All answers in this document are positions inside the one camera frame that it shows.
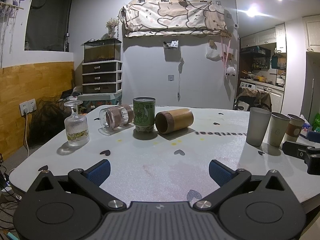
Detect frosted grey tumbler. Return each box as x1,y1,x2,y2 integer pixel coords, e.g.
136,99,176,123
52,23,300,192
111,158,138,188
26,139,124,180
246,107,271,147

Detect white plush toy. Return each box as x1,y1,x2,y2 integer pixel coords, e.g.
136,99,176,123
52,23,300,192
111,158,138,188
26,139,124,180
226,66,236,76

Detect beige paper cup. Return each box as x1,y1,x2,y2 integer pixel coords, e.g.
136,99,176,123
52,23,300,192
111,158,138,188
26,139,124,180
267,112,290,147

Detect brown bamboo cup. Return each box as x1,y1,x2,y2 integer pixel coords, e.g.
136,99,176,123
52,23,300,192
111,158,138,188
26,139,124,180
155,108,194,134

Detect ribbed glass goblet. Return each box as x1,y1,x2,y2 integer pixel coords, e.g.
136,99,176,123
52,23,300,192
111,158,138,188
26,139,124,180
64,99,89,147

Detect clear glass with brown bands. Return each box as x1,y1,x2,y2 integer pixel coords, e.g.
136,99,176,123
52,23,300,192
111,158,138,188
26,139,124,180
99,104,133,131

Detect white wall power socket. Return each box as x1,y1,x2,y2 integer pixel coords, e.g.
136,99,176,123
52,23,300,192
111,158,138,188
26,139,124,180
19,99,37,116

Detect chair with brown jacket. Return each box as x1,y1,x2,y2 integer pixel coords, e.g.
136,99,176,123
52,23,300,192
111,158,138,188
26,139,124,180
236,88,272,112

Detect black window blind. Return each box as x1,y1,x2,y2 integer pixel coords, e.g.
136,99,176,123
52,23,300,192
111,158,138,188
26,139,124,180
24,0,72,52

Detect white cup with brown sleeve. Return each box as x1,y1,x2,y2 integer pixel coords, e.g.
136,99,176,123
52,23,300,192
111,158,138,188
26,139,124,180
283,114,304,142

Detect green printed cup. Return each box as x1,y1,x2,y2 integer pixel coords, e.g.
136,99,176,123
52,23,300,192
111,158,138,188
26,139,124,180
133,97,156,132

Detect glass fish tank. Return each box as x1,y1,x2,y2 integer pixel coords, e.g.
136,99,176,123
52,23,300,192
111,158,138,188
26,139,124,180
84,38,121,63

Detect dried flower vase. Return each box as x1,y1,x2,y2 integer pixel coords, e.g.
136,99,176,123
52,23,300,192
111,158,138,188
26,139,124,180
105,18,119,38

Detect white power cable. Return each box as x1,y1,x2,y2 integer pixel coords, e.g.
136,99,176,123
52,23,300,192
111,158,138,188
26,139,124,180
23,112,30,157

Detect patterned hanging cloth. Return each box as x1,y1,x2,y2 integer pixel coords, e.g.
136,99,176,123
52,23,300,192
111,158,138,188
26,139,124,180
119,0,229,37

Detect white drawer cabinet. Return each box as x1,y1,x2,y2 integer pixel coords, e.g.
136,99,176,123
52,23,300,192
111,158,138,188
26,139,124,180
82,60,123,94

